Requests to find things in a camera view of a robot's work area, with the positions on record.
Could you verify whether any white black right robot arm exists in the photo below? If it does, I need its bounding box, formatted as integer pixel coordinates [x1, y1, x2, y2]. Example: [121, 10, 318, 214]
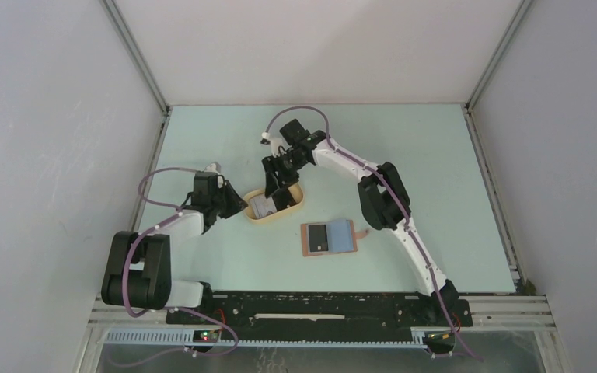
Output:
[260, 120, 459, 325]

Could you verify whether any silver VIP card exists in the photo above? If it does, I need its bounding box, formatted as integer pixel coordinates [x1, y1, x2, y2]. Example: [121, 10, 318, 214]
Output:
[250, 193, 277, 220]

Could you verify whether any aluminium frame rail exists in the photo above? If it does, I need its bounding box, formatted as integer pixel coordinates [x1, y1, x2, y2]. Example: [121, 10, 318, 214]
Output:
[72, 295, 568, 372]

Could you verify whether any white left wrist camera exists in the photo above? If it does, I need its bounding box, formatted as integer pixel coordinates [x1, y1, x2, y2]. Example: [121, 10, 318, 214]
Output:
[203, 162, 225, 189]

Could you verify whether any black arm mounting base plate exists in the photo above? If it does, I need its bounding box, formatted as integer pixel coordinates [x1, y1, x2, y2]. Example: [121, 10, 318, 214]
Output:
[166, 292, 472, 343]

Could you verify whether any beige oval card tray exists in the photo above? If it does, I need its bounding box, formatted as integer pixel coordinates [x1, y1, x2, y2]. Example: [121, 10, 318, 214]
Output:
[243, 184, 304, 225]

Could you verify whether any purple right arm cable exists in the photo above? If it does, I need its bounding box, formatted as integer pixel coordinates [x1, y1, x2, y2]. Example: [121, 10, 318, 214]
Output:
[264, 105, 485, 362]

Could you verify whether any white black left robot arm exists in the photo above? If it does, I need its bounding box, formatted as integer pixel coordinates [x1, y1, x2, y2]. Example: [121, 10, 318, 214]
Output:
[101, 162, 247, 324]

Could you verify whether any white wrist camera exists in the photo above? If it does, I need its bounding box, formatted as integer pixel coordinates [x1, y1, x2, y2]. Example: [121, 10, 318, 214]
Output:
[203, 162, 225, 189]
[260, 131, 285, 157]

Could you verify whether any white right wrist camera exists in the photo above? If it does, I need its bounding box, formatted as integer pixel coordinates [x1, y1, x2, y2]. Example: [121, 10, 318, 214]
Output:
[260, 131, 285, 157]

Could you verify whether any white cable duct strip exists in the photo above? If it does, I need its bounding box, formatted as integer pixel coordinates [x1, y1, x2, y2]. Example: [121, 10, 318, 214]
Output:
[103, 328, 426, 349]

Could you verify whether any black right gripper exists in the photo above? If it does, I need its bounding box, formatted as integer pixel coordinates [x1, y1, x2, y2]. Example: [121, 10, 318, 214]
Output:
[261, 151, 308, 199]

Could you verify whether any black card in holder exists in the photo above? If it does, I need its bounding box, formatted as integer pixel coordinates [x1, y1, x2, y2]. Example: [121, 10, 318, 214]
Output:
[307, 224, 329, 254]

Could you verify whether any pink leather card holder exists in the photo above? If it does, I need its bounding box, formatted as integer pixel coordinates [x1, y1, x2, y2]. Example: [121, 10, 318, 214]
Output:
[301, 219, 370, 257]

